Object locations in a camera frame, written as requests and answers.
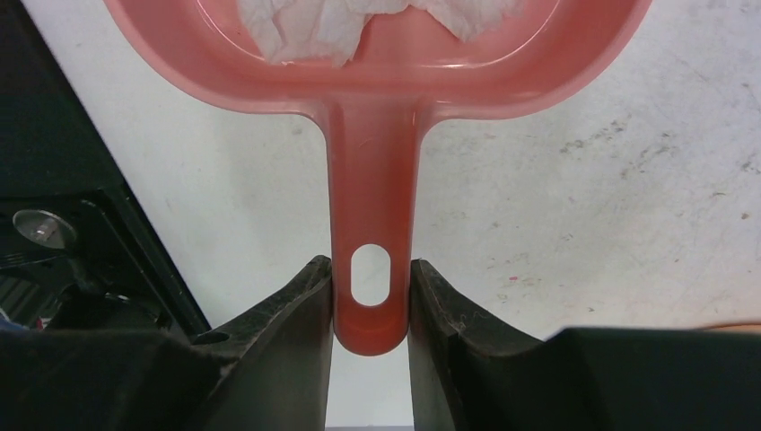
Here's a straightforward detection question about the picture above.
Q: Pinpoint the silver base bolt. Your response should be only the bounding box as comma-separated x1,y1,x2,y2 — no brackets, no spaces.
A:
13,209,77,250

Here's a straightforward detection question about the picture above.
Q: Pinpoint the white paper scrap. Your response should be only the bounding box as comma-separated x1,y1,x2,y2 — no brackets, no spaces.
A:
236,0,521,66

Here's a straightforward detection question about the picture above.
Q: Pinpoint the pink plastic dustpan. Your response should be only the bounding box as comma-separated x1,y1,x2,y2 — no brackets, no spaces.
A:
107,1,650,356

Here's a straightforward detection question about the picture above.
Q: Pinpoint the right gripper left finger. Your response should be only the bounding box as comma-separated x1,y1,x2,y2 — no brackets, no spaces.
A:
187,255,333,430

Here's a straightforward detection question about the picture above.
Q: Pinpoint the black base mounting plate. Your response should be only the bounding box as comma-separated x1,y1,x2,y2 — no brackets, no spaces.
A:
1,1,210,339

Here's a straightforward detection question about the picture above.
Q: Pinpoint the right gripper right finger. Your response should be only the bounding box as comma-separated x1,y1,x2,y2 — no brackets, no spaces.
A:
407,259,541,430

